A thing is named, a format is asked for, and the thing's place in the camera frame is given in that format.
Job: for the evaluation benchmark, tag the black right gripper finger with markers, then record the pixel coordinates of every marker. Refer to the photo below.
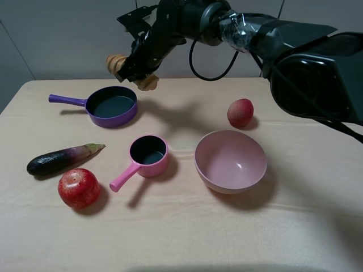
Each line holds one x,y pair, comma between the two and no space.
125,73
138,73

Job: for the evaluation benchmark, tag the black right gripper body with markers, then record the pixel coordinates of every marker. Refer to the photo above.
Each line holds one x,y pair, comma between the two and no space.
158,29

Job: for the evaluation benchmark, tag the sliced bread loaf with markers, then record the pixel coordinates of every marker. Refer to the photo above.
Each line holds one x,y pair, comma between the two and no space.
115,62

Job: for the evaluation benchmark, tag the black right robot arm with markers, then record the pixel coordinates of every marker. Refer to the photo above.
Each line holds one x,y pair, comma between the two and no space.
314,72

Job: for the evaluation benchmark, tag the purple frying pan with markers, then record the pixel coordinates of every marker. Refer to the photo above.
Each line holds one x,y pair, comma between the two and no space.
108,107

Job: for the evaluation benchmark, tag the small pink saucepan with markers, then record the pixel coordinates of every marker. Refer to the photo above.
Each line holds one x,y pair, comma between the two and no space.
149,158

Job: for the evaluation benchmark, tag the pink peach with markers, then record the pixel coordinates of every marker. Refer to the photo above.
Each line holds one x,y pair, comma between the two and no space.
240,113

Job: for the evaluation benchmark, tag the purple eggplant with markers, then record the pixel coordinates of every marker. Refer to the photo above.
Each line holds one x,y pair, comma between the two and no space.
57,160

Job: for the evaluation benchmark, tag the red apple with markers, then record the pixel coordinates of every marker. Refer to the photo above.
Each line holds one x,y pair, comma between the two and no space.
78,188

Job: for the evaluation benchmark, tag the pink bowl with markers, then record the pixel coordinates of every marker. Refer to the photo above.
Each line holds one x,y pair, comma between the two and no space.
229,162

